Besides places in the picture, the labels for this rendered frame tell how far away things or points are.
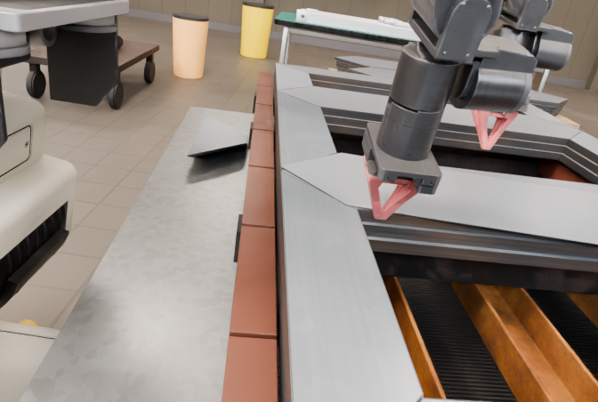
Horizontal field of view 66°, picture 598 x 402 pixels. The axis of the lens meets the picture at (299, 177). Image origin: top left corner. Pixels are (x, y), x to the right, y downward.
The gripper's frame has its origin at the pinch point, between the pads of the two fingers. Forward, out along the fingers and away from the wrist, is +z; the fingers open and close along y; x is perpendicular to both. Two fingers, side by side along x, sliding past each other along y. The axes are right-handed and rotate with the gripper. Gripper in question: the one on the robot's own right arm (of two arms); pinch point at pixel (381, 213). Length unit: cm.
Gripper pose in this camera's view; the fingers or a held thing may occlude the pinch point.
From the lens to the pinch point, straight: 55.4
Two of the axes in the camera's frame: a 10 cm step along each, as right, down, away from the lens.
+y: -0.1, -5.6, 8.3
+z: -1.5, 8.2, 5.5
